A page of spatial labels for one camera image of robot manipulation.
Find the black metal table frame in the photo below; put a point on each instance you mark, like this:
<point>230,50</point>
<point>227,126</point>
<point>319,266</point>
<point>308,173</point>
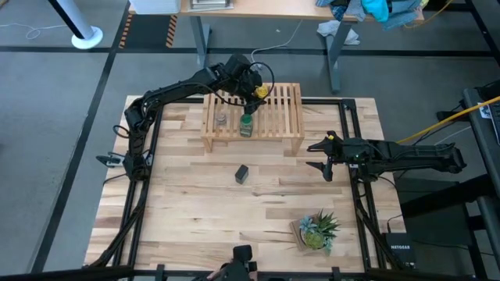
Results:
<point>187,100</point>

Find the white cloth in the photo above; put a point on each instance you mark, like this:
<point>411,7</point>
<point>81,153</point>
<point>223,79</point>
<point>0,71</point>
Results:
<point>332,29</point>

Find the pile of blue clothes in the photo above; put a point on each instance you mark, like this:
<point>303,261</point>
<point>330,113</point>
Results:
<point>375,9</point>

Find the small brown spice jar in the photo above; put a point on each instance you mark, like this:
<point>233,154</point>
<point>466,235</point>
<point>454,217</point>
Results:
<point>221,119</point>

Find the person's hand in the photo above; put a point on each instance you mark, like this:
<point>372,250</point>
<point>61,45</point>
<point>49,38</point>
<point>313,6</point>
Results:
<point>214,275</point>

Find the stack of books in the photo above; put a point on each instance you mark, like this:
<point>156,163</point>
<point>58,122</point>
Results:
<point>211,4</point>

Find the black handheld device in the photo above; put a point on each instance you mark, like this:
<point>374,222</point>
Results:
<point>241,261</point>

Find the white standing fan base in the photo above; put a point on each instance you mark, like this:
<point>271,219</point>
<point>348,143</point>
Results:
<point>82,29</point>

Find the green-lid spice jar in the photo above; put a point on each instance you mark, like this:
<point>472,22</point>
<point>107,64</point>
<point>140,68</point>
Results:
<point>246,125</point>

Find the wooden slatted shelf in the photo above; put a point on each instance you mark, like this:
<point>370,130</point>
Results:
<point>273,137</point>

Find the wooden desk with grey legs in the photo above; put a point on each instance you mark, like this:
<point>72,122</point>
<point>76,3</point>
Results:
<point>273,9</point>

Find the potted succulent plant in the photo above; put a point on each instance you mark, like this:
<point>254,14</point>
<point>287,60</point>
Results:
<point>316,234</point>

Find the yellow-lid spice jar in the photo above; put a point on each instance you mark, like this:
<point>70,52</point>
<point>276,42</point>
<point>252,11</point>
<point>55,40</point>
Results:
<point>261,92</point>

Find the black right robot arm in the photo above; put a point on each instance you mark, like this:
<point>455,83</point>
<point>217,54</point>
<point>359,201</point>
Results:
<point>418,156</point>

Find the black spice tin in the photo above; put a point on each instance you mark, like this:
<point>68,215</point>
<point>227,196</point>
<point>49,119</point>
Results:
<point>241,174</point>

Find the white printed label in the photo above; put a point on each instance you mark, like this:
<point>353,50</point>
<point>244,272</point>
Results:
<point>485,111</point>

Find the black mat with orange stripes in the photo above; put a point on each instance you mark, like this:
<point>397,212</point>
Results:
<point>148,31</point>

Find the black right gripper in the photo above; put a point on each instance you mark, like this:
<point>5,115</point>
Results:
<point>353,152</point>

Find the black side desk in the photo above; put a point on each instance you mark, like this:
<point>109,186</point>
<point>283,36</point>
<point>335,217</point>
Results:
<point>488,156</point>

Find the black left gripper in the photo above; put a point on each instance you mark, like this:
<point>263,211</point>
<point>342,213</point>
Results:
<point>240,76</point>

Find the white box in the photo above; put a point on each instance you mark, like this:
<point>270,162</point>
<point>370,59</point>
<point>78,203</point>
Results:
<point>156,6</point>

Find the black Netgear router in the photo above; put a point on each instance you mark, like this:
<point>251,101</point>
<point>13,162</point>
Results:
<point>400,250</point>

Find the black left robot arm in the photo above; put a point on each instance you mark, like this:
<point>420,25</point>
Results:
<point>176,87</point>

